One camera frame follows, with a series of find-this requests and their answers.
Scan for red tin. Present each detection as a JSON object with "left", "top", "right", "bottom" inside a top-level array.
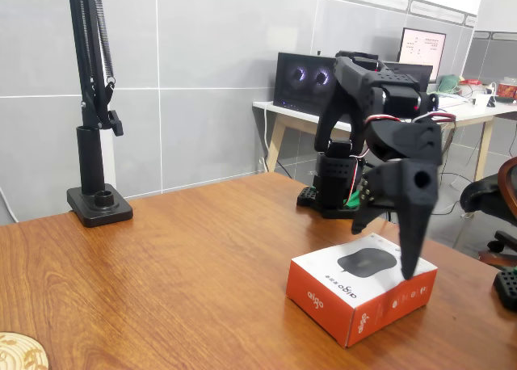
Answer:
[{"left": 496, "top": 81, "right": 517, "bottom": 101}]

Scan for black clamp boom stand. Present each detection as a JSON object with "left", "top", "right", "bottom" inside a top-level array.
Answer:
[{"left": 65, "top": 0, "right": 134, "bottom": 229}]

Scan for round wooden coaster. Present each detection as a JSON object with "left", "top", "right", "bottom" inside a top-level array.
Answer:
[{"left": 0, "top": 331, "right": 49, "bottom": 370}]

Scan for black computer tower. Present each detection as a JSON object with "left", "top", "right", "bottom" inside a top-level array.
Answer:
[{"left": 273, "top": 51, "right": 434, "bottom": 113}]

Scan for green table clamp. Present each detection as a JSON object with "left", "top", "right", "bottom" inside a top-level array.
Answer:
[{"left": 343, "top": 189, "right": 364, "bottom": 208}]

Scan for black office chair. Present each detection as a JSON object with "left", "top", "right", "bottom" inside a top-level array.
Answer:
[{"left": 460, "top": 156, "right": 517, "bottom": 268}]

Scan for green cloth bundle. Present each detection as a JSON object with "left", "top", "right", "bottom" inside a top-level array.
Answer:
[{"left": 437, "top": 74, "right": 462, "bottom": 95}]

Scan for white desk wooden legs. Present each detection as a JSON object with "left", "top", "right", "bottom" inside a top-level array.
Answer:
[{"left": 251, "top": 90, "right": 517, "bottom": 193}]

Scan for orange white mouse box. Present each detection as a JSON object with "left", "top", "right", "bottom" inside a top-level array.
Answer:
[{"left": 285, "top": 232, "right": 439, "bottom": 349}]

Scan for computer monitor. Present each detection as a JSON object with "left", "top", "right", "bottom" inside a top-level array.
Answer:
[{"left": 397, "top": 27, "right": 448, "bottom": 85}]

